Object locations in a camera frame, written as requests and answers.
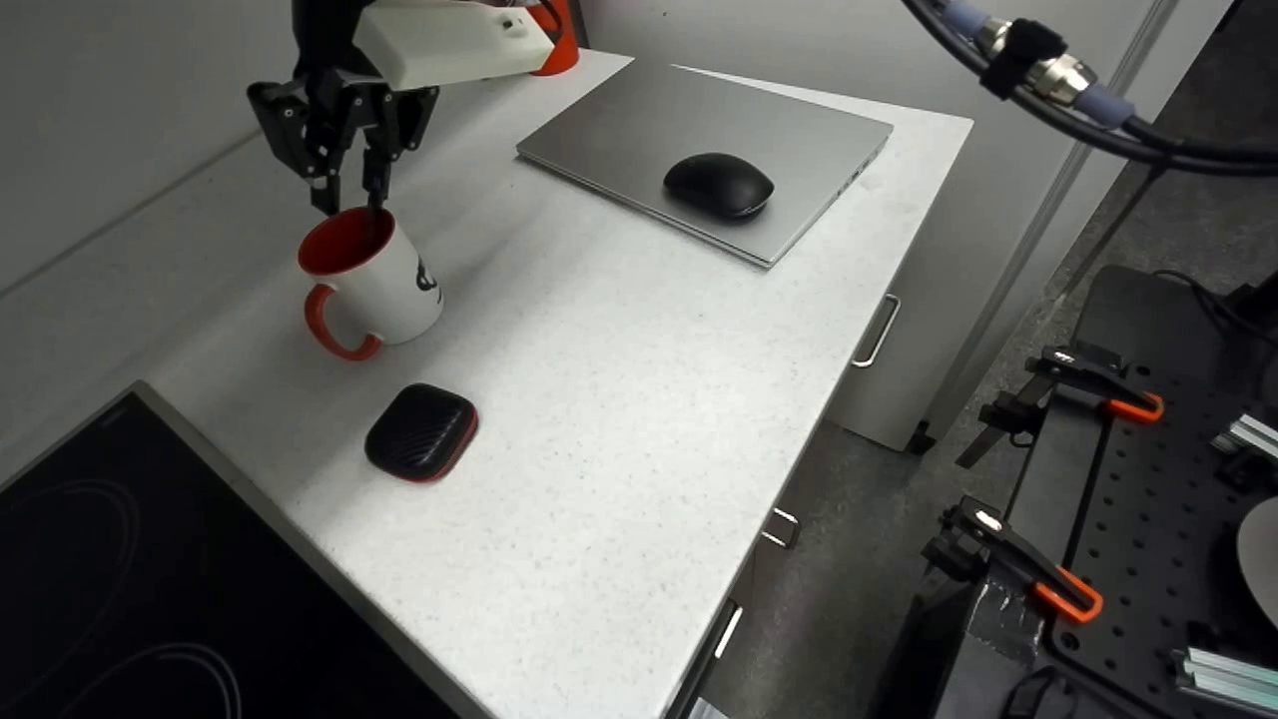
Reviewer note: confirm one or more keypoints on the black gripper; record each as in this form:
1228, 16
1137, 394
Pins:
325, 103

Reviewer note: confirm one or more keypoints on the white mug orange inside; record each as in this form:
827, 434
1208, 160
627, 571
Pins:
384, 284

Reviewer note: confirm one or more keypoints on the orange cylinder container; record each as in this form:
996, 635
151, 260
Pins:
563, 47

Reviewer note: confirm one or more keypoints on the black earbuds case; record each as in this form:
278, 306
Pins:
421, 434

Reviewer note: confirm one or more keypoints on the grey closed laptop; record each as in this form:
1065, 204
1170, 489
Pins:
694, 140

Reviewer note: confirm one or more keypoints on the black computer mouse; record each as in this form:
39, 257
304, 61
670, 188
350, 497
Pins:
719, 186

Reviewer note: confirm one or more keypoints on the black glass cooktop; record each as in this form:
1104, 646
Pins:
144, 583

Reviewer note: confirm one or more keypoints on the black perforated board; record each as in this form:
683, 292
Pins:
1142, 533

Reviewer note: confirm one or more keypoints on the aluminium extrusion bar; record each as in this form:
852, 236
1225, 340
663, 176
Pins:
1228, 682
1252, 435

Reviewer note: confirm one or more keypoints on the grey round disc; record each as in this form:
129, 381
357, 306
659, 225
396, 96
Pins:
1260, 561

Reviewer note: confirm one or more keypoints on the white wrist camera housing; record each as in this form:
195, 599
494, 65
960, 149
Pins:
452, 43

